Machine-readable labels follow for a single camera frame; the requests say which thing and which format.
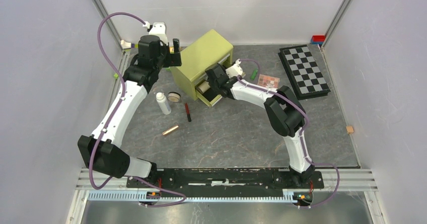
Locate green metal drawer box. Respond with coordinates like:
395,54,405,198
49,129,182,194
170,29,234,107

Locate red black lip pencil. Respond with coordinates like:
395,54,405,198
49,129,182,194
184,103,192,122

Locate red blue blocks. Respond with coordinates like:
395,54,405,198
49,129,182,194
310,35,326,45

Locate white plastic bottle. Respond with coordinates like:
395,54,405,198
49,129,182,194
156,92,171,115

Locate pink eyeshadow palette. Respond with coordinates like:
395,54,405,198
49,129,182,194
257,74,280,89

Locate rose gold lipstick tube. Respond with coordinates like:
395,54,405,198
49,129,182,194
162,125,179,136

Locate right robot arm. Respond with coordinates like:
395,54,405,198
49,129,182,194
205,64,315,188

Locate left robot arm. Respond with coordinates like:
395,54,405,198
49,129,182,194
78,35,182,188

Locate small wooden cube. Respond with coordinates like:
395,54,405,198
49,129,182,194
346,126,354,134

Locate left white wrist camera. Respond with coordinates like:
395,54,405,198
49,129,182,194
143,22,169,45

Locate black white checkerboard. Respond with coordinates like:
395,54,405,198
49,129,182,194
278,45,331,100

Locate wooden toy blocks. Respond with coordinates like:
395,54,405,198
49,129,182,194
120,39,138,50

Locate round powder jar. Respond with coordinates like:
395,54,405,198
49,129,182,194
167,92,181,103

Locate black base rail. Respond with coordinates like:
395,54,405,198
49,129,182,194
146,168,324,198

